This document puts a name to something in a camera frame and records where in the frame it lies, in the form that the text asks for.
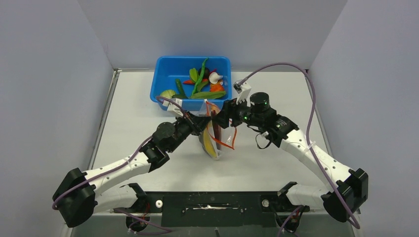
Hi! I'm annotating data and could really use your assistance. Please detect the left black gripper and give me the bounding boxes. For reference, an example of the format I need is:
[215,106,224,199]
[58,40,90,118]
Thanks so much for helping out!
[167,110,212,153]

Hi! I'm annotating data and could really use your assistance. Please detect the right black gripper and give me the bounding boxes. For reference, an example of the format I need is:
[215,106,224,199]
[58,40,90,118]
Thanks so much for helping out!
[212,95,263,129]

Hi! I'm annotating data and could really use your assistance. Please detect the clear zip top bag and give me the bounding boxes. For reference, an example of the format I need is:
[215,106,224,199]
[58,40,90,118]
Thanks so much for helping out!
[198,99,237,160]

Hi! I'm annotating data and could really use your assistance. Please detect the yellow banana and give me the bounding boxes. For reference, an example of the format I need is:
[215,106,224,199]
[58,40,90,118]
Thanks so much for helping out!
[202,130,217,158]

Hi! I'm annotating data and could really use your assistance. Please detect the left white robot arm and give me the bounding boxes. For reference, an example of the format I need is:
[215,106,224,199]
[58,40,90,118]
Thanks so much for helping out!
[52,112,211,228]

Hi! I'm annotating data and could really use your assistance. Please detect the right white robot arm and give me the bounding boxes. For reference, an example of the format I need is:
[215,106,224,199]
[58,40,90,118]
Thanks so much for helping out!
[212,92,369,222]

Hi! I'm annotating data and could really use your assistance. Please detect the flat green leaf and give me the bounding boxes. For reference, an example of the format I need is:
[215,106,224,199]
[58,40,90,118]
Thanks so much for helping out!
[190,91,226,99]

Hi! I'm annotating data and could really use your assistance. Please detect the orange carrot piece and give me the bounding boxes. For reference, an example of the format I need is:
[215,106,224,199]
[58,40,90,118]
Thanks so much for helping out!
[210,84,225,92]

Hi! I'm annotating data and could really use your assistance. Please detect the dark green cucumber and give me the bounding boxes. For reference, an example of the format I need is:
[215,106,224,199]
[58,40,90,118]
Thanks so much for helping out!
[173,78,188,99]

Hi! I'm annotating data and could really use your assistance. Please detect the white mushroom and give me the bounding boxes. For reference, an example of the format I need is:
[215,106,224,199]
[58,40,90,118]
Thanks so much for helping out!
[209,72,223,84]

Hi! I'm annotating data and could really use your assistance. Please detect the pale green cabbage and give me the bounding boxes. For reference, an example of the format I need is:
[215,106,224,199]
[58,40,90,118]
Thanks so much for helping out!
[160,89,177,99]

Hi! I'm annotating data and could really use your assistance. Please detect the red chili pepper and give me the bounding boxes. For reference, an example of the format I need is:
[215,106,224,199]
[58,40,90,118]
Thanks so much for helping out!
[183,79,209,85]

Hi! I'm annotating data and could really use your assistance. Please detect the blue plastic bin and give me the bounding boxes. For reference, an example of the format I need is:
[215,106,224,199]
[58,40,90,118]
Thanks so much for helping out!
[150,56,233,111]

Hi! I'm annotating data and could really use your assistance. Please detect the upright green bean pod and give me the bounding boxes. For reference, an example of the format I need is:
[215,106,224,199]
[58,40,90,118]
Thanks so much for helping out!
[192,57,209,95]

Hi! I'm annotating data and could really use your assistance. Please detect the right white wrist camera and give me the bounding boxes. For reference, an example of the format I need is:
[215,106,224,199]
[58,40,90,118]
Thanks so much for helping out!
[233,80,251,105]

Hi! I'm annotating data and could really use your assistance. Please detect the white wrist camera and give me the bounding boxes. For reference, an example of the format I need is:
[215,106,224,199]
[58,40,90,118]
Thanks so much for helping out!
[162,98,184,117]
[233,80,251,105]

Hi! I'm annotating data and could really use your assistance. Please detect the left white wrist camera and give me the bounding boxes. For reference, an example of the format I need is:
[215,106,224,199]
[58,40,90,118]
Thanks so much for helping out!
[162,98,184,117]

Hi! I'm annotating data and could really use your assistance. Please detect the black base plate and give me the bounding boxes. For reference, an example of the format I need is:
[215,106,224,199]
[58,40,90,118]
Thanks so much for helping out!
[124,191,296,227]

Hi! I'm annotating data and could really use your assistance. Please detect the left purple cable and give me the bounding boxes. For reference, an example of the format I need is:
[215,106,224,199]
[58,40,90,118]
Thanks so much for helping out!
[51,95,189,236]

